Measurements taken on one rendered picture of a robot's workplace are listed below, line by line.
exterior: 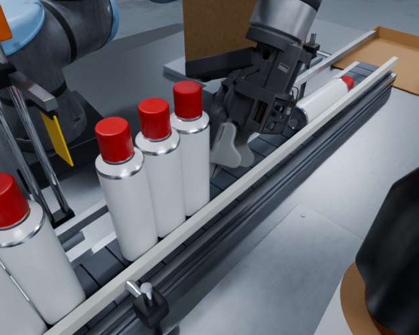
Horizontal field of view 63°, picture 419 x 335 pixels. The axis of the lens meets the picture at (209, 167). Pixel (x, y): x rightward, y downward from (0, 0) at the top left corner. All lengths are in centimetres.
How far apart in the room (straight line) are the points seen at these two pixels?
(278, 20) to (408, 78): 71
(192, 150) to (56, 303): 22
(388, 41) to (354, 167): 69
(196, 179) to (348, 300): 27
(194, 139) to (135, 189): 10
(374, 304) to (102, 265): 36
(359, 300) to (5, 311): 29
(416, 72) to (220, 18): 58
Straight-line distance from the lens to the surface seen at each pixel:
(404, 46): 132
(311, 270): 48
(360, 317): 25
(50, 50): 65
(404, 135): 86
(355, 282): 26
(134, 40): 124
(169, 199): 43
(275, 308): 44
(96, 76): 103
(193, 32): 94
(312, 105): 69
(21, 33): 62
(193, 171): 44
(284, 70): 44
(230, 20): 87
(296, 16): 44
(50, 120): 32
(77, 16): 69
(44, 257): 36
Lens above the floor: 128
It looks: 42 degrees down
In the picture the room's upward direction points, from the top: straight up
